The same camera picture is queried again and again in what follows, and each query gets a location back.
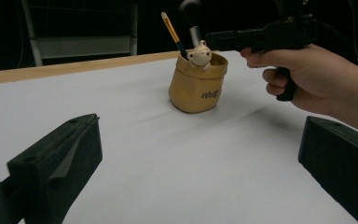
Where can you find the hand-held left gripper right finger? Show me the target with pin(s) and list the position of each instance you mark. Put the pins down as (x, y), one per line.
(341, 158)

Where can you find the white metal desk frame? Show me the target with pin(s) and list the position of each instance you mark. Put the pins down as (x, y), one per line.
(84, 46)

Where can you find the white table sheet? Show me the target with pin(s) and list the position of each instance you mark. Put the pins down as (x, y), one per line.
(174, 161)

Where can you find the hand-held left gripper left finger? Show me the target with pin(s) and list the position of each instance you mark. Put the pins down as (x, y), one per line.
(59, 165)

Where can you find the tan cup with bear figure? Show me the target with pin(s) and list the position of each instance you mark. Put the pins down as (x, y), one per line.
(199, 90)

